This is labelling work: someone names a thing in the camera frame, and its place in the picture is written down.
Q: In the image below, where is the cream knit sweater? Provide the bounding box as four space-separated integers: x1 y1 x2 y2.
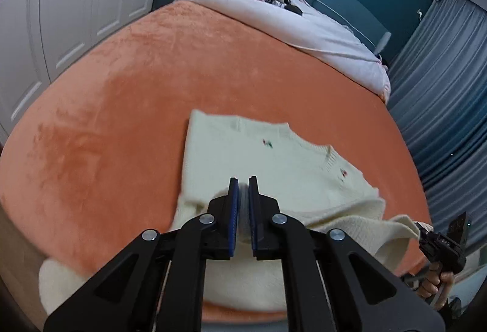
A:
39 109 419 315

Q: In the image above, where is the right hand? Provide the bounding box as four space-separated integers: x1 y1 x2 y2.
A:
416 263 455 311

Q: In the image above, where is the orange plush blanket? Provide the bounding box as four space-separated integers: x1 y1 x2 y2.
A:
1 1 430 328

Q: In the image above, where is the grey blue curtain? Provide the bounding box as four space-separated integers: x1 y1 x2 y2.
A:
388 0 486 253

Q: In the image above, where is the white duvet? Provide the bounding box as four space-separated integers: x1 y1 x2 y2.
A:
178 0 391 103

